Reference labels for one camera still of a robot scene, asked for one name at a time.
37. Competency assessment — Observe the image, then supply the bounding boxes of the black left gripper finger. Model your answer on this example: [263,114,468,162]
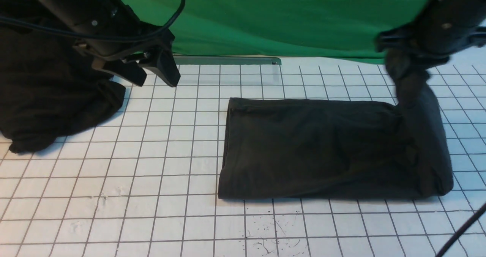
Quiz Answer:
[92,58,147,87]
[138,48,181,88]

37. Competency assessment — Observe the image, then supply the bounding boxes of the black camera cable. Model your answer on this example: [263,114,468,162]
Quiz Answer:
[435,202,486,257]
[0,0,186,43]

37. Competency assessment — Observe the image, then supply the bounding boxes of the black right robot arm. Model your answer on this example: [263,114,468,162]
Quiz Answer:
[374,0,486,68]

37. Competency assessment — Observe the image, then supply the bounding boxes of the green backdrop cloth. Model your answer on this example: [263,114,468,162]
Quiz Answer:
[0,0,433,65]

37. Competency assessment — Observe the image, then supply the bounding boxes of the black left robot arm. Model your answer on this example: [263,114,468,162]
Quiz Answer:
[38,0,185,87]

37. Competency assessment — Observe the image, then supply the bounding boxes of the black left camera cable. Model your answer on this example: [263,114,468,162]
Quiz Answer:
[0,0,186,43]

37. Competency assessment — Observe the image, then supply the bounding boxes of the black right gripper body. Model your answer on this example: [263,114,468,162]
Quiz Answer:
[375,0,485,61]

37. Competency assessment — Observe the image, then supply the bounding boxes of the black right camera cable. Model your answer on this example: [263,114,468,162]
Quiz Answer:
[435,202,486,257]

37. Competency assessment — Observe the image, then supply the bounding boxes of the gray long sleeve shirt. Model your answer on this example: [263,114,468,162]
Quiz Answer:
[218,49,454,200]

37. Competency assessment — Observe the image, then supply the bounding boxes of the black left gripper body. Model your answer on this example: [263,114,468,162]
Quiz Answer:
[46,0,177,61]

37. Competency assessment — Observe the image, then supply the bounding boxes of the gray metal bar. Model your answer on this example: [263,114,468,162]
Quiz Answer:
[174,55,282,65]

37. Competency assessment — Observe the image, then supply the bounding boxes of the black crumpled cloth pile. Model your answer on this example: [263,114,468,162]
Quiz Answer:
[0,24,126,154]

